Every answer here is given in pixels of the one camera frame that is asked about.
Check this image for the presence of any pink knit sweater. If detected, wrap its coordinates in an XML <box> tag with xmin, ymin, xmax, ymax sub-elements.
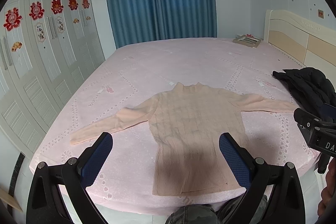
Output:
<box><xmin>70</xmin><ymin>83</ymin><xmax>295</xmax><ymax>196</ymax></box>

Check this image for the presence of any person's right hand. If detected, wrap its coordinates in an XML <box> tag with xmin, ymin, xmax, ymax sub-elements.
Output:
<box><xmin>317</xmin><ymin>158</ymin><xmax>335</xmax><ymax>217</ymax></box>

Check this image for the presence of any black jacket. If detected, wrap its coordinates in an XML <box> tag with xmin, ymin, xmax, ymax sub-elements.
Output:
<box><xmin>272</xmin><ymin>67</ymin><xmax>335</xmax><ymax>122</ymax></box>

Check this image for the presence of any cream wooden headboard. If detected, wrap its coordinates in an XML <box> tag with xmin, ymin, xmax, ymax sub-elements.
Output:
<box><xmin>264</xmin><ymin>9</ymin><xmax>335</xmax><ymax>81</ymax></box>

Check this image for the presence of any pink bed sheet mattress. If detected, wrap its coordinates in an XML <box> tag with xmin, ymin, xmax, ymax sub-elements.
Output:
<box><xmin>30</xmin><ymin>38</ymin><xmax>318</xmax><ymax>215</ymax></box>

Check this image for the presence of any white wardrobe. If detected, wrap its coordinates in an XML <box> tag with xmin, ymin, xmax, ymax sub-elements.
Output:
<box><xmin>1</xmin><ymin>0</ymin><xmax>105</xmax><ymax>158</ymax></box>

